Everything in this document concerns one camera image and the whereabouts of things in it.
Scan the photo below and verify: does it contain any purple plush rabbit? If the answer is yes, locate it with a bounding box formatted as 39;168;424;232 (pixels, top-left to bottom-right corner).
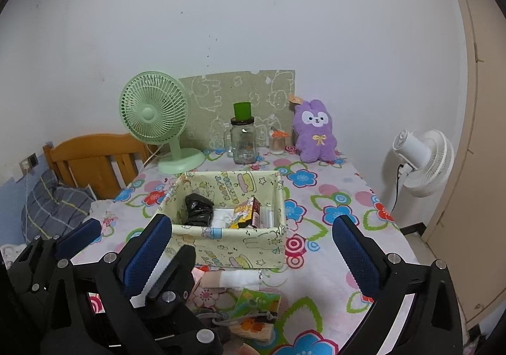
290;96;340;164

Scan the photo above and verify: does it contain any green desk fan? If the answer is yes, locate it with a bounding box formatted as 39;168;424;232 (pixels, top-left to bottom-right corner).
119;71;206;174

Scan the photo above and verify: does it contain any black fan cable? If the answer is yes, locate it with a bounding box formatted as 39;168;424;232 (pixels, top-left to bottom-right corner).
394;163;404;210

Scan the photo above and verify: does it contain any green cartoon packet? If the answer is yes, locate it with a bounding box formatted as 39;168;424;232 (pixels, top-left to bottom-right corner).
229;288;282;324

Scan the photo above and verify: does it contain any wooden bed headboard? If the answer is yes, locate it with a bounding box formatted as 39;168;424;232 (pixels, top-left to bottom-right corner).
43;133;159;199

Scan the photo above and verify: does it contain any pink packet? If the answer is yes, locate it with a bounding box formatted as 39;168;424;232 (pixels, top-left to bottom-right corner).
194;269;263;291

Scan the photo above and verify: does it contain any green patterned board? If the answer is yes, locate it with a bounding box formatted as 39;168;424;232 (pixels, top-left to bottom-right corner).
179;70;296;152

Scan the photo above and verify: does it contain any beige wooden door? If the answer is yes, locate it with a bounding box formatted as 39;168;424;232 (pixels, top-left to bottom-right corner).
425;0;506;336

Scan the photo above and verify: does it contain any black plastic bag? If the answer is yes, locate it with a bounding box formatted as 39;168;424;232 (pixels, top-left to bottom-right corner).
184;193;215;227

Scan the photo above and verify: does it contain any yellow cartoon tissue packet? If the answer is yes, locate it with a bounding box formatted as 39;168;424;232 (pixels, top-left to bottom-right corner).
228;197;262;229

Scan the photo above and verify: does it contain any orange packet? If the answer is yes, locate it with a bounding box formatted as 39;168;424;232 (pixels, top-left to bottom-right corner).
231;317;277;342

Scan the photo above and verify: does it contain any white standing fan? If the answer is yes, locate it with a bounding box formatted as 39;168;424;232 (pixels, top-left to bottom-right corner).
392;129;455;213

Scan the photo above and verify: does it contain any grey plaid pillow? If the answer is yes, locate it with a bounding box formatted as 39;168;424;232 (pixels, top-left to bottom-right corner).
22;169;96;241

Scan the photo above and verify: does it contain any wall socket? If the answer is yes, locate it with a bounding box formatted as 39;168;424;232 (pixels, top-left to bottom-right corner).
20;153;39;177

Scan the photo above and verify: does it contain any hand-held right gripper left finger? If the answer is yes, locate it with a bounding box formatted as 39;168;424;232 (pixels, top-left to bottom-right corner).
41;215;173;355

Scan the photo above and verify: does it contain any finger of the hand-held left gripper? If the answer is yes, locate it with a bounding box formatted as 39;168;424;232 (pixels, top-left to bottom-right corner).
8;218;102;300
144;244;197;318

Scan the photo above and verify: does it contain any glass mug jar green lid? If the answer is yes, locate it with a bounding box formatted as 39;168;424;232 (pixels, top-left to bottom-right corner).
223;102;258;165

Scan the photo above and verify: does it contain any cotton swab jar orange lid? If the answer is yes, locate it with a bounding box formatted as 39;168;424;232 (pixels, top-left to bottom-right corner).
269;130;286;155

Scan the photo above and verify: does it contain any white bedsheet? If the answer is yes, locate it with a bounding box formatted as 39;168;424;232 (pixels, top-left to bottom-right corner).
89;199;119;221

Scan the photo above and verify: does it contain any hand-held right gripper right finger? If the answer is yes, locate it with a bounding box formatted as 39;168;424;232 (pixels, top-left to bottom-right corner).
331;215;464;355

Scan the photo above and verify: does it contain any floral tablecloth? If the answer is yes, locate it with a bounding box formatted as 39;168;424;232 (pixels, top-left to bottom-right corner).
71;147;420;355

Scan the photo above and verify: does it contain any yellow cartoon fabric storage box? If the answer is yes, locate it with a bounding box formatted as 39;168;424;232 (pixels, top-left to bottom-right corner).
154;170;288;269

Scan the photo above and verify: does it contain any clear plastic bag pack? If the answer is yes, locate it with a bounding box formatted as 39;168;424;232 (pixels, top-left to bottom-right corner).
259;203;281;228

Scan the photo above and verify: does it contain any white fan cable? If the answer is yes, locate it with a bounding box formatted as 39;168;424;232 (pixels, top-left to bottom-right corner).
143;145;164;168

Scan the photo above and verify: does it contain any white tissue pack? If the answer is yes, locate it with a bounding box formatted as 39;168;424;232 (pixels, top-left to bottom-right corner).
209;208;238;228

